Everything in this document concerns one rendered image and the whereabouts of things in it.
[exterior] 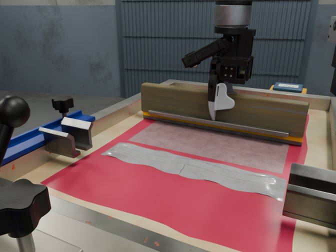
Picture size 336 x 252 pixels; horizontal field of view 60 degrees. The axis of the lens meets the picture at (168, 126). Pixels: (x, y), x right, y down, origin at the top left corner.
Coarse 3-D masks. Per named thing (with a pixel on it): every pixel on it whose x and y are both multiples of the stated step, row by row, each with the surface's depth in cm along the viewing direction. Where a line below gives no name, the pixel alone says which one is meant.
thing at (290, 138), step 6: (144, 114) 80; (150, 114) 80; (180, 120) 76; (186, 120) 75; (216, 126) 72; (222, 126) 71; (246, 132) 69; (252, 132) 68; (282, 138) 66; (288, 138) 65; (294, 138) 64; (300, 138) 64
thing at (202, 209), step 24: (216, 144) 65; (240, 144) 65; (264, 144) 65; (288, 144) 65; (240, 168) 56; (264, 168) 55; (288, 168) 56; (168, 192) 48; (192, 192) 48; (216, 192) 48; (240, 192) 48; (144, 216) 43; (168, 216) 43; (192, 216) 43; (216, 216) 43; (240, 216) 43; (264, 216) 43; (216, 240) 38; (240, 240) 38; (264, 240) 38; (288, 240) 38
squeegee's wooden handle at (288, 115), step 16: (144, 96) 77; (160, 96) 75; (176, 96) 73; (192, 96) 71; (240, 96) 66; (256, 96) 66; (176, 112) 75; (192, 112) 72; (208, 112) 71; (224, 112) 69; (240, 112) 67; (256, 112) 65; (272, 112) 64; (288, 112) 62; (304, 112) 61; (272, 128) 65; (288, 128) 63; (304, 128) 62
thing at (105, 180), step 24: (144, 120) 80; (144, 144) 65; (168, 144) 65; (192, 144) 65; (72, 168) 56; (96, 168) 56; (120, 168) 56; (144, 168) 56; (72, 192) 48; (96, 192) 48; (120, 192) 48; (144, 192) 48
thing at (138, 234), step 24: (288, 96) 91; (312, 96) 88; (96, 120) 70; (120, 120) 79; (0, 168) 49; (24, 168) 53; (72, 216) 37; (96, 216) 37; (144, 240) 33; (168, 240) 33
